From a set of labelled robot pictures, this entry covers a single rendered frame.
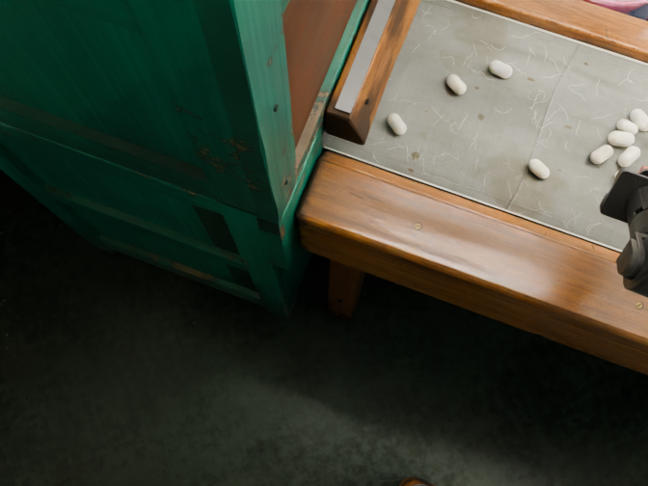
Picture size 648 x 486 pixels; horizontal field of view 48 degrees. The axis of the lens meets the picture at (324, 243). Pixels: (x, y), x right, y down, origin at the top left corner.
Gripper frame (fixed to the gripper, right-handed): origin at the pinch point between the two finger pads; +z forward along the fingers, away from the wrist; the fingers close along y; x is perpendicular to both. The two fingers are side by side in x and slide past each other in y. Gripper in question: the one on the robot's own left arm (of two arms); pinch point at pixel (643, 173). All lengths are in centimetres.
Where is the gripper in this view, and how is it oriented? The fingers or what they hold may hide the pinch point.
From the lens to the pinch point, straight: 105.8
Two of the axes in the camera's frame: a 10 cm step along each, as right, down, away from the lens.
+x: -2.4, 7.8, 5.8
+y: -9.4, -3.4, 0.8
